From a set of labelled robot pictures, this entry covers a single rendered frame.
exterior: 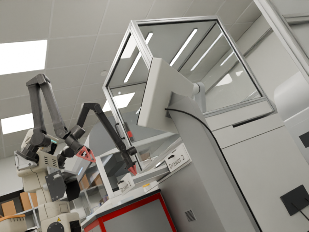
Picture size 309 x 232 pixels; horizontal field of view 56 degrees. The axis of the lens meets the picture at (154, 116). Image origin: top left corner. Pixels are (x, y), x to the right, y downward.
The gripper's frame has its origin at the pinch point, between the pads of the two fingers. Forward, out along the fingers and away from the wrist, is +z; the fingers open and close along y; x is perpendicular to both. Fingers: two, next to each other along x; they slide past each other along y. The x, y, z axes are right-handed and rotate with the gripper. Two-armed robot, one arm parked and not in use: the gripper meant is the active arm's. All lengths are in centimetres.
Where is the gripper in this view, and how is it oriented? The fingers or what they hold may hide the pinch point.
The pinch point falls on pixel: (135, 174)
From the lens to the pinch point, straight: 236.1
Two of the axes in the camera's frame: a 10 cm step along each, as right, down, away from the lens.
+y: -8.1, 3.8, -4.5
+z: 5.1, 8.3, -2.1
